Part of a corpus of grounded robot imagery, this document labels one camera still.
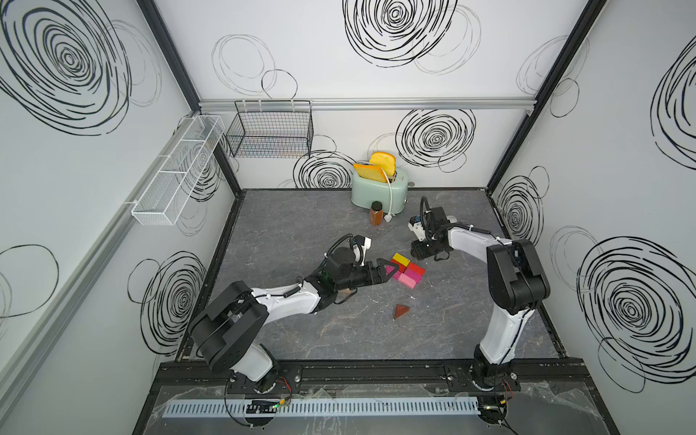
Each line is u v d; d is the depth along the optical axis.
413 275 0.93
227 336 0.43
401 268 0.94
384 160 1.02
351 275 0.69
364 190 1.05
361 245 0.74
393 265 0.75
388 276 0.72
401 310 0.86
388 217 1.07
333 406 0.71
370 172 1.04
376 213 1.02
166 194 0.73
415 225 0.91
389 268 0.74
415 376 0.76
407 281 0.93
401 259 0.97
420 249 0.88
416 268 0.94
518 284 0.51
